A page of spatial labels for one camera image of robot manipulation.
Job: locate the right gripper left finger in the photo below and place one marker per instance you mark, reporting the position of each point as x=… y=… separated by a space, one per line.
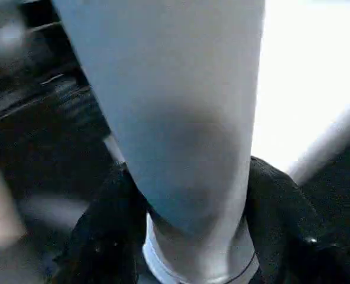
x=104 y=236

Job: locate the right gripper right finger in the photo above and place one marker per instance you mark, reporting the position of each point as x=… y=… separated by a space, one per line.
x=296 y=236

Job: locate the white plastic table leg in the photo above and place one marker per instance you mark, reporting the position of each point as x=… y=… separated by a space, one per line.
x=169 y=103

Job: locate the white plastic table top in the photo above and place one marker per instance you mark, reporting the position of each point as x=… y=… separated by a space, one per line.
x=311 y=74

